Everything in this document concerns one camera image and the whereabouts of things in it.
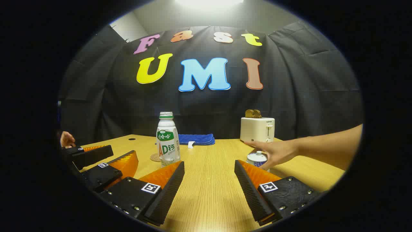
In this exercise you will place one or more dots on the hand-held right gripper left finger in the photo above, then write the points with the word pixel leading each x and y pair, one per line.
pixel 167 193

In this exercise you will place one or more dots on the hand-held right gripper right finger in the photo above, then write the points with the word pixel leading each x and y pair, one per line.
pixel 249 193

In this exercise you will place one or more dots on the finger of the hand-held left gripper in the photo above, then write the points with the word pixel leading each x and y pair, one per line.
pixel 103 177
pixel 93 156

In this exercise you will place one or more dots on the white water bottle green label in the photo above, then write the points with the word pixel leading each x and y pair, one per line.
pixel 168 145

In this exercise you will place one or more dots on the folded blue towel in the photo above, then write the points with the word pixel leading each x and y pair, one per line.
pixel 198 138

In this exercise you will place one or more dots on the white toaster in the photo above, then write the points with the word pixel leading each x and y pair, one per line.
pixel 256 130

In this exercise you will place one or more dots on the brown bread slices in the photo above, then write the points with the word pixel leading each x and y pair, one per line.
pixel 253 113

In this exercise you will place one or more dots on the black backdrop cloth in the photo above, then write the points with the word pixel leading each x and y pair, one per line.
pixel 289 80

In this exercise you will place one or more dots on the ceiling light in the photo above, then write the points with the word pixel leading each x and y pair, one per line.
pixel 209 3

